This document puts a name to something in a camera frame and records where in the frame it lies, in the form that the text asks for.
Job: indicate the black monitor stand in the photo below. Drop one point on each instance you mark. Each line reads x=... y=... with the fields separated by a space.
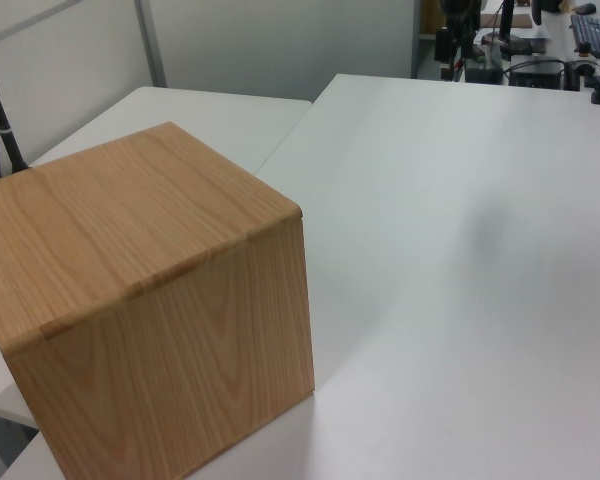
x=507 y=30

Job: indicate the black camera stand pole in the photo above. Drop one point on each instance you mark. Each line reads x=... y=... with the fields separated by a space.
x=2 y=125

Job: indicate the grey electronics box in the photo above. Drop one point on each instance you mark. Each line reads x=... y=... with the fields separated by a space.
x=484 y=67

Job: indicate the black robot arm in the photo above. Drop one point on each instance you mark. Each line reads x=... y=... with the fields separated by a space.
x=459 y=11

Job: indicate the brown flat board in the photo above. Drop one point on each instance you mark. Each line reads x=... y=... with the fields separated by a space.
x=520 y=21

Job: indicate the light wooden cabinet box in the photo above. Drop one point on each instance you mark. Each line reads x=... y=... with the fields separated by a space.
x=130 y=280

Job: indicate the black electronics box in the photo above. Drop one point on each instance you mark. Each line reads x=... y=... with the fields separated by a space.
x=536 y=74

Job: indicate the black computer keyboard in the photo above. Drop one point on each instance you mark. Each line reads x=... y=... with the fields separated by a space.
x=591 y=34

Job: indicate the grey partition frame post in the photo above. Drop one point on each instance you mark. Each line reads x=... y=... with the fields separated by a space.
x=152 y=45

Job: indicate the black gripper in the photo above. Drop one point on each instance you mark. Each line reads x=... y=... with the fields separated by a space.
x=445 y=44

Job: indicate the black computer mouse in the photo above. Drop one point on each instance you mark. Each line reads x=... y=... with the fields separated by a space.
x=586 y=8

